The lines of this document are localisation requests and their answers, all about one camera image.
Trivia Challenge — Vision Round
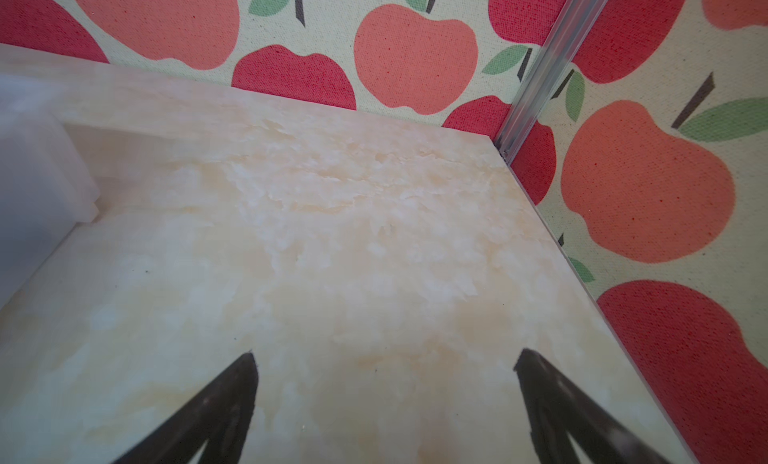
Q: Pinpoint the white three-compartment bin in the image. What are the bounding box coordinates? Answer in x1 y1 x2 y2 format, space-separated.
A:
1 74 100 304

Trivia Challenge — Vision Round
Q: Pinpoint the right aluminium frame post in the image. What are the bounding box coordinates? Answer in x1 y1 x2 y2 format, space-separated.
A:
494 0 609 165

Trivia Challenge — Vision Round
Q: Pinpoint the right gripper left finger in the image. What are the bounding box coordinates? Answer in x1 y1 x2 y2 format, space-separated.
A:
116 352 259 463

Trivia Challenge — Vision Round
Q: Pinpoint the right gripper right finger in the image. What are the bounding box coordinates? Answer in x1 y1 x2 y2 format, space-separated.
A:
514 348 667 463

